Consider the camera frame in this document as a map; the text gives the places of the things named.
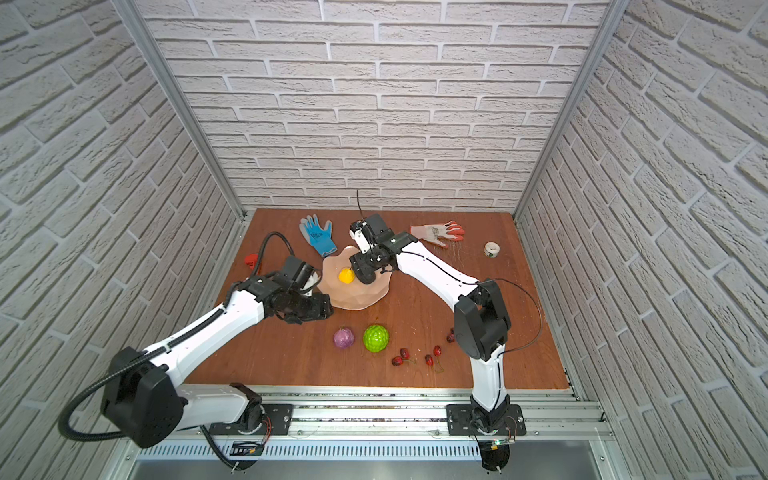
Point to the green bumpy fake fruit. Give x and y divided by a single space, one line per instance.
376 338

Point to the blue work glove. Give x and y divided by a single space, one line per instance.
319 236

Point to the aluminium rail frame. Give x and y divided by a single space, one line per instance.
546 434

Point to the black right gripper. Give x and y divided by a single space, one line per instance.
360 262

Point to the red white work glove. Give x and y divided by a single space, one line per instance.
438 234

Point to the white tape roll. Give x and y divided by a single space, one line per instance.
492 249

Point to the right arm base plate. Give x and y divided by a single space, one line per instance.
469 420

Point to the purple fake fruit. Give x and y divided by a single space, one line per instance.
343 338

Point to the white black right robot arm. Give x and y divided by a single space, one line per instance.
481 319

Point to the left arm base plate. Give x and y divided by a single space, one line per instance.
257 420

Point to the pink wavy fruit bowl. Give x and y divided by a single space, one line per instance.
357 295

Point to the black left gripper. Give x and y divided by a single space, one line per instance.
313 307

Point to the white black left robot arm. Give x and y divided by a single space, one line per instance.
144 391

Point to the red black pipe wrench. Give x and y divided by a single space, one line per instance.
251 260

